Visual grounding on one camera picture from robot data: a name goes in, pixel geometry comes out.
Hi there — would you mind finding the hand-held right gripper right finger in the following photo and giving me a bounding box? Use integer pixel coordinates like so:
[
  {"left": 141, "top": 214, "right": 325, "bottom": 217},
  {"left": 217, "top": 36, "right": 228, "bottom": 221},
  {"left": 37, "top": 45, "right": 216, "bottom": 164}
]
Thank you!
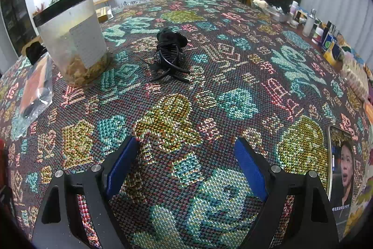
[{"left": 234, "top": 137, "right": 340, "bottom": 249}]

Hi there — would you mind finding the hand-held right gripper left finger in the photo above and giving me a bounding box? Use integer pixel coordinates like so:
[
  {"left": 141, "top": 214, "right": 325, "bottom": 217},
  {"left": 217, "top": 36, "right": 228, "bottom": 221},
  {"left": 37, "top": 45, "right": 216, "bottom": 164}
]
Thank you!
[{"left": 31, "top": 136, "right": 141, "bottom": 249}]

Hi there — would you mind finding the black bow hair claw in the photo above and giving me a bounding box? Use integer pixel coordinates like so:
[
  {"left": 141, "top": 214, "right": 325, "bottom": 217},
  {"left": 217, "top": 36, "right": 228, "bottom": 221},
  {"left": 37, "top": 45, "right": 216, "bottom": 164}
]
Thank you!
[{"left": 140, "top": 27, "right": 192, "bottom": 84}]

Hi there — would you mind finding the clear container with black rim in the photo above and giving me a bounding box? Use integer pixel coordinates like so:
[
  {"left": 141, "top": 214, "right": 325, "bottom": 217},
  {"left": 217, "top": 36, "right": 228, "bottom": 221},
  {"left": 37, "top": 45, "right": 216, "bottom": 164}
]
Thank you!
[{"left": 33, "top": 0, "right": 111, "bottom": 87}]

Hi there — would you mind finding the colourful patterned woven blanket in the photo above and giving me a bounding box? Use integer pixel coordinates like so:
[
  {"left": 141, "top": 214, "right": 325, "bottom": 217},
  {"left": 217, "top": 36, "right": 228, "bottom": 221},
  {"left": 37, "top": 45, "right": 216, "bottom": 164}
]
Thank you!
[{"left": 0, "top": 0, "right": 373, "bottom": 249}]

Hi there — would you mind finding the smartphone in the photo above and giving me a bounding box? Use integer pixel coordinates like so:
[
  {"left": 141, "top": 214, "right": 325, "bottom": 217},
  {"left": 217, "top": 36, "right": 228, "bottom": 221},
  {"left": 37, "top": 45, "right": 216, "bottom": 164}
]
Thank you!
[{"left": 326, "top": 124, "right": 355, "bottom": 236}]

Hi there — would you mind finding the clear bag with orange item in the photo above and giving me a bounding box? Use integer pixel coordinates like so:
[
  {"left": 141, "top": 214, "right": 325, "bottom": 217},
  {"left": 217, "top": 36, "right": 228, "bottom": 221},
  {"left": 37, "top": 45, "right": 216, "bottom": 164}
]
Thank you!
[{"left": 11, "top": 53, "right": 55, "bottom": 139}]

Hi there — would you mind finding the clear packet of crackers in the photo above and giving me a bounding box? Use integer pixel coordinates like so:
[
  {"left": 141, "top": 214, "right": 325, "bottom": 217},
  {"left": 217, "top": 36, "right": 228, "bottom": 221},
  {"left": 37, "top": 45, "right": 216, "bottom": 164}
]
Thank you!
[{"left": 340, "top": 56, "right": 369, "bottom": 99}]

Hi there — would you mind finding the blue box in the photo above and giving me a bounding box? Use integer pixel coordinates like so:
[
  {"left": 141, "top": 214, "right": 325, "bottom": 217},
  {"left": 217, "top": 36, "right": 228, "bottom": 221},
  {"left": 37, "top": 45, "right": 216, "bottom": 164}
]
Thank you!
[{"left": 322, "top": 32, "right": 336, "bottom": 53}]

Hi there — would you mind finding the white jar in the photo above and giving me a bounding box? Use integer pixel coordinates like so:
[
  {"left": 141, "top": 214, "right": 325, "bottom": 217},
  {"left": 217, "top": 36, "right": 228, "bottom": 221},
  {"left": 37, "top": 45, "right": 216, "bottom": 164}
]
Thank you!
[{"left": 313, "top": 27, "right": 325, "bottom": 45}]

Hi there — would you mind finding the yellow wooden box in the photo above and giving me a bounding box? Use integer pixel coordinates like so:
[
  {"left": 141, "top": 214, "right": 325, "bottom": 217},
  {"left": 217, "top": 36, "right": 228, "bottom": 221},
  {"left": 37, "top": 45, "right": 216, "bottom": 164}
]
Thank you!
[{"left": 96, "top": 6, "right": 115, "bottom": 23}]

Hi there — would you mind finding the tall white bottle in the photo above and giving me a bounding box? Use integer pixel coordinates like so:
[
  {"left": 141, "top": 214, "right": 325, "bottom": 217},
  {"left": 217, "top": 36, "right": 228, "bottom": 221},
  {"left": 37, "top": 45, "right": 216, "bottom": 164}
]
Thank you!
[{"left": 302, "top": 8, "right": 315, "bottom": 37}]

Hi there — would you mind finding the dark glass cabinet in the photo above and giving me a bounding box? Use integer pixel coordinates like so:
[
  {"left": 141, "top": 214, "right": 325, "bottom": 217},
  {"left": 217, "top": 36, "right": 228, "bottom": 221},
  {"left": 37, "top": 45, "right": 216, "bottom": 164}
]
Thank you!
[{"left": 0, "top": 0, "right": 37, "bottom": 58}]

